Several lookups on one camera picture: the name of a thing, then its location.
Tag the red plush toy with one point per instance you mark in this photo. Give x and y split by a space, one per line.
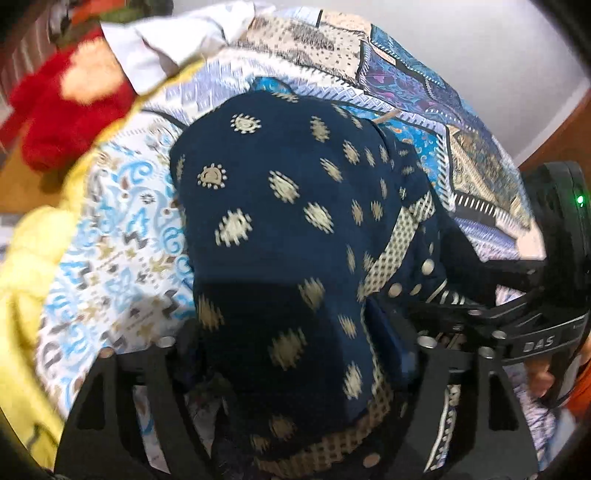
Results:
59 110

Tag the yellow blanket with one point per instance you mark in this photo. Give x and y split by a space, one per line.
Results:
39 242

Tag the white cloth on bed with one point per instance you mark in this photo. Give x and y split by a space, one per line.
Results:
154 49

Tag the blue patchwork bedspread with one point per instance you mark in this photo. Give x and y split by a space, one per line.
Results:
126 281

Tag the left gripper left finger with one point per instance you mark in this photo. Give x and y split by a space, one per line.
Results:
102 438

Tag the person right hand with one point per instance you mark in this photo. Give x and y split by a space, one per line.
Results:
540 379

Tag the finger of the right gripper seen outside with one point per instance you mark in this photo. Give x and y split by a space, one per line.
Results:
473 278

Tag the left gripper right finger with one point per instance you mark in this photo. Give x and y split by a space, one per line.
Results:
455 415

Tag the wooden door frame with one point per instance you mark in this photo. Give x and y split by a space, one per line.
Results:
570 142

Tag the navy patterned garment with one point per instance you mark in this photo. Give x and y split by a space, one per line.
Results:
295 213

